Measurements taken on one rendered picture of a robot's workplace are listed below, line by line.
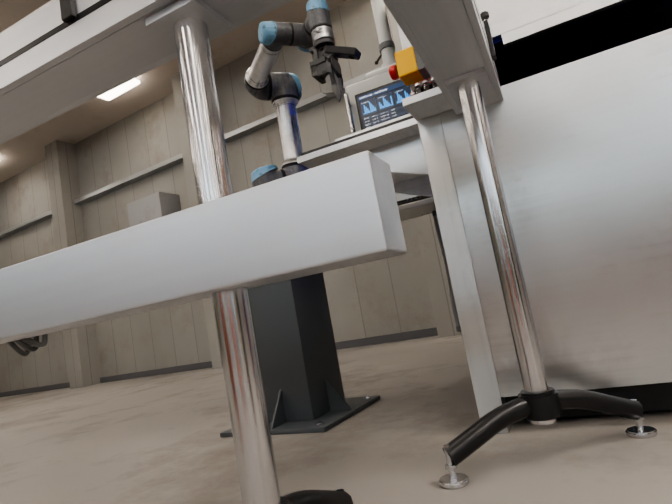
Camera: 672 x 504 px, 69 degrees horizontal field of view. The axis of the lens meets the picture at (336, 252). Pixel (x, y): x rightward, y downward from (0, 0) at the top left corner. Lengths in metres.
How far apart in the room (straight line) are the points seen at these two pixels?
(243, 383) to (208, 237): 0.20
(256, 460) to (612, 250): 0.96
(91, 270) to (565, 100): 1.13
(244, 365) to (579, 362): 0.89
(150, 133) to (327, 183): 6.85
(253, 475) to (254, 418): 0.07
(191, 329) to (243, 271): 5.99
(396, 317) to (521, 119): 3.80
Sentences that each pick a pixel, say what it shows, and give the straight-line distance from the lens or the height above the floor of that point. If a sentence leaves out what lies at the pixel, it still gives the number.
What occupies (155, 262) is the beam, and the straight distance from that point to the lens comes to 0.73.
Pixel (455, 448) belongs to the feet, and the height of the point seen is 0.07.
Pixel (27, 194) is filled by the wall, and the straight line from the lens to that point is 9.70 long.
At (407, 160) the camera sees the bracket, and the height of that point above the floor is 0.79.
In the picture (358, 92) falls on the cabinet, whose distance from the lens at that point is 2.68.
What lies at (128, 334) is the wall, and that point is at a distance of 7.53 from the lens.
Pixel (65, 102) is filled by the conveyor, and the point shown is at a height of 0.84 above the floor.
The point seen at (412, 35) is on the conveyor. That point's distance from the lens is 0.98.
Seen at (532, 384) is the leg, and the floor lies 0.16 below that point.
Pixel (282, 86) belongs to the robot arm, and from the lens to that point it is 2.17.
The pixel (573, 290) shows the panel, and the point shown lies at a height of 0.33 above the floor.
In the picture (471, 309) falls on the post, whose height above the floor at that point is 0.32.
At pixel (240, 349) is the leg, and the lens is 0.67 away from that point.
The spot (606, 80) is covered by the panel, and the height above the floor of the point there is 0.81.
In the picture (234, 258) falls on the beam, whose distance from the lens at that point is 0.64.
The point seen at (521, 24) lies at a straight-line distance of 1.47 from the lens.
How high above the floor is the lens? 0.37
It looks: 7 degrees up
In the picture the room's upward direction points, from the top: 10 degrees counter-clockwise
